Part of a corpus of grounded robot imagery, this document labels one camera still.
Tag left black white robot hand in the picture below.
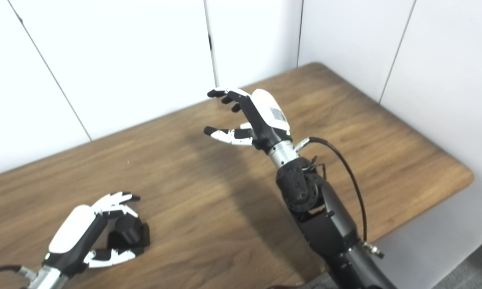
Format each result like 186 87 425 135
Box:
43 192 141 277

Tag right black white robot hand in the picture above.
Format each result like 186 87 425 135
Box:
204 88 293 155

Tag black peg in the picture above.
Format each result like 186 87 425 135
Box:
107 217 150 255

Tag thin wires on right arm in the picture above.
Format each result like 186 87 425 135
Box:
305 156 326 179

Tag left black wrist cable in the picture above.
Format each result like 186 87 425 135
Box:
0 265 37 281

